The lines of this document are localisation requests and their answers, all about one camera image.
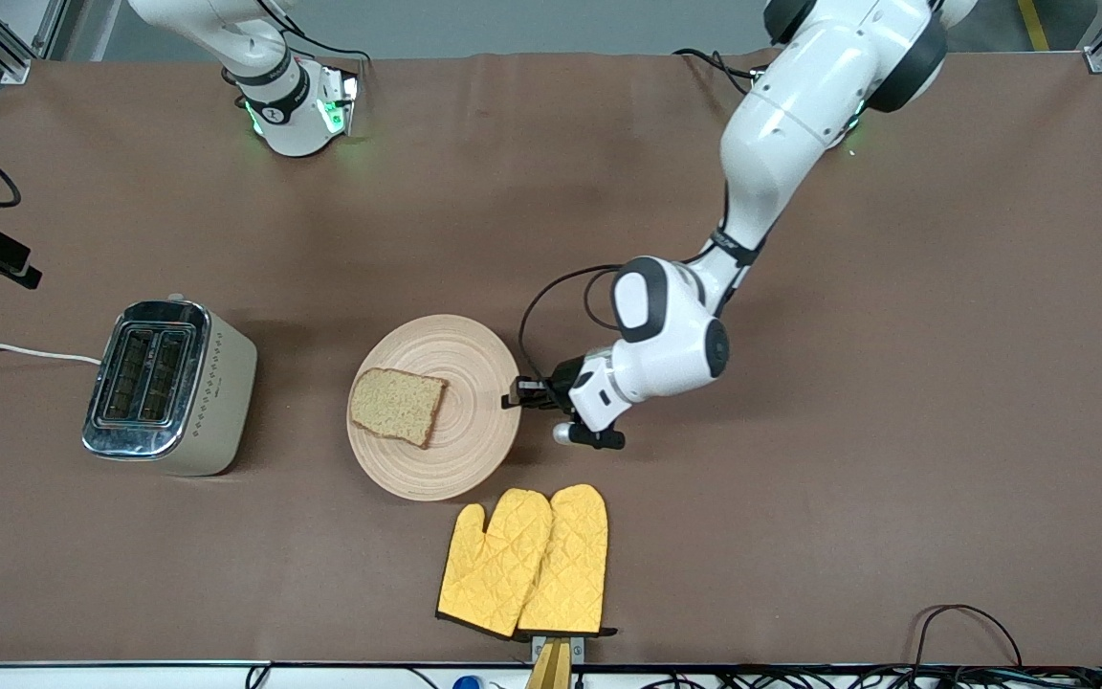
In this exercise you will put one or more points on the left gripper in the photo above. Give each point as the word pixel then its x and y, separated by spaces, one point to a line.
pixel 567 379

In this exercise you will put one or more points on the round wooden plate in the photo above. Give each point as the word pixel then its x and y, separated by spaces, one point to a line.
pixel 474 431

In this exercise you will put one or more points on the brown toast slice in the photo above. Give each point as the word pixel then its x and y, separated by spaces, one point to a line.
pixel 398 407

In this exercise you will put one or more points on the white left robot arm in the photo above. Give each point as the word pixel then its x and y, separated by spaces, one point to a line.
pixel 800 105

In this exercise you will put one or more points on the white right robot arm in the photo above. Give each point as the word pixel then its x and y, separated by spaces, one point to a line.
pixel 293 115

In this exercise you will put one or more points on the yellow quilted oven mitt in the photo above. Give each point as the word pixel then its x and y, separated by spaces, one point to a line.
pixel 489 574
pixel 570 565

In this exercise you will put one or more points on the beige and chrome toaster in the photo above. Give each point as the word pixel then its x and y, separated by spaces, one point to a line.
pixel 216 402

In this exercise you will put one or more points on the blue round object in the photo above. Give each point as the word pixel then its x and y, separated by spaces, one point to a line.
pixel 466 683

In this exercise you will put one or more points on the wooden clamp with grey bracket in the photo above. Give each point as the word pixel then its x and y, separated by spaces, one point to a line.
pixel 551 665

